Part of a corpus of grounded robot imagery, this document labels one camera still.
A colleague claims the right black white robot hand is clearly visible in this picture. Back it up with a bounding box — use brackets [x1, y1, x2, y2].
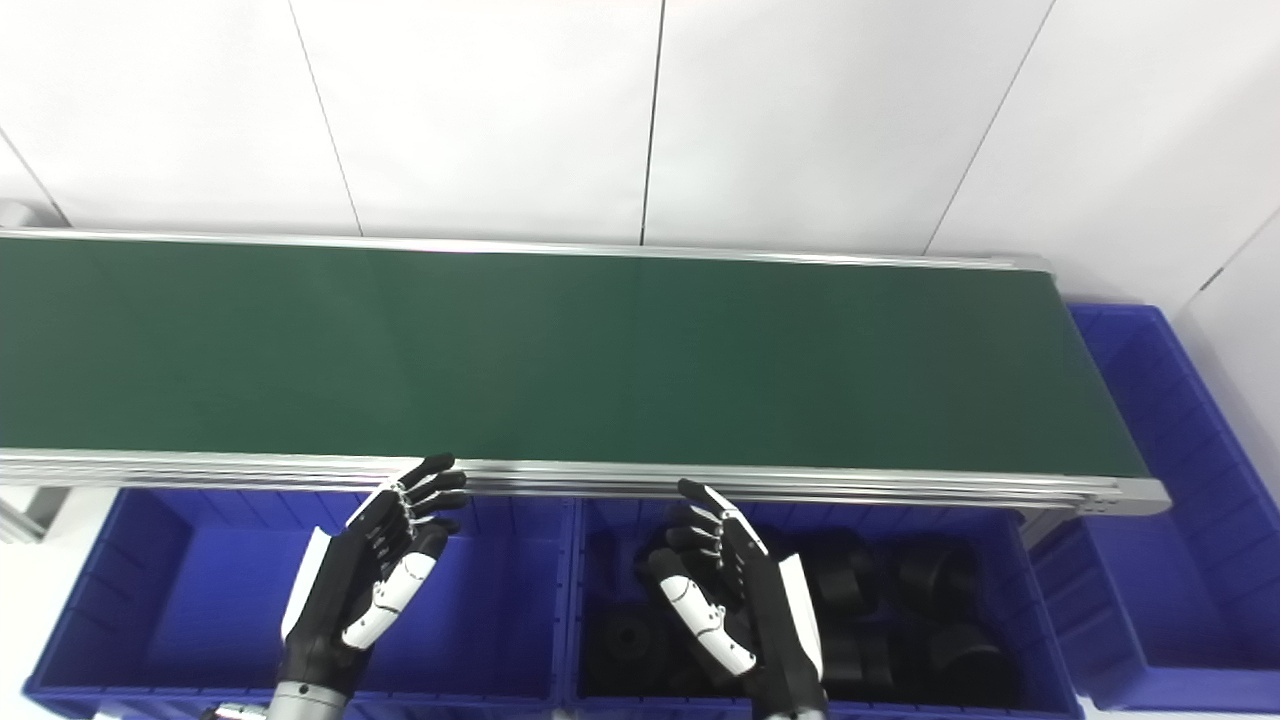
[648, 478, 829, 716]

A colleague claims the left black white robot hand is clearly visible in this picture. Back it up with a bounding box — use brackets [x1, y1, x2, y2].
[282, 453, 469, 693]

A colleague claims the black cylindrical part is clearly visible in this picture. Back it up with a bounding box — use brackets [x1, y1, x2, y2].
[893, 543, 979, 613]
[822, 630, 898, 693]
[922, 625, 1008, 703]
[806, 543, 873, 613]

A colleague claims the empty blue plastic bin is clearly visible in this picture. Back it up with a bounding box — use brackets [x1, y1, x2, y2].
[22, 487, 578, 720]

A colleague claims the blue bin with black parts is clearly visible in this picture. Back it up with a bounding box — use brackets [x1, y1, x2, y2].
[563, 497, 1087, 720]

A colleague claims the black gear part with hole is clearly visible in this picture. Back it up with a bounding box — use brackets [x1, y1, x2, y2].
[588, 605, 681, 698]

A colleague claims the aluminium conveyor leg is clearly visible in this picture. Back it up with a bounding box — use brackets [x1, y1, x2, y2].
[1018, 508, 1079, 549]
[0, 486, 73, 547]

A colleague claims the deep blue plastic bin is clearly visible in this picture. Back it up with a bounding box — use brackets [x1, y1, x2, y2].
[1030, 303, 1280, 714]

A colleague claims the green conveyor belt aluminium frame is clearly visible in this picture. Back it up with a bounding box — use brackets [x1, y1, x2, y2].
[0, 228, 1172, 519]

